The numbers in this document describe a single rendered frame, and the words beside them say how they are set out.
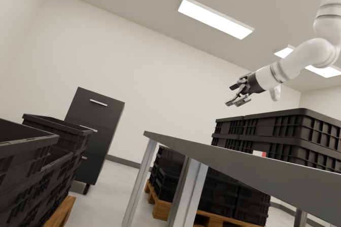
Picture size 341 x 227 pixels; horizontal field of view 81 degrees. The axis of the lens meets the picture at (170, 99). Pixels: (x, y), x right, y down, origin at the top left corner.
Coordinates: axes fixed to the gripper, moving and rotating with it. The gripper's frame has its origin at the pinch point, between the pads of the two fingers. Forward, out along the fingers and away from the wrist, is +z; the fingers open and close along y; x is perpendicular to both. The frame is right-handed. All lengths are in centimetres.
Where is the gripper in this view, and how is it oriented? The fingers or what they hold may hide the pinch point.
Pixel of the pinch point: (229, 95)
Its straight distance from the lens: 81.7
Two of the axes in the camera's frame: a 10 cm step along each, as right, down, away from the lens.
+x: 7.3, 6.4, 2.6
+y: -3.7, 6.8, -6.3
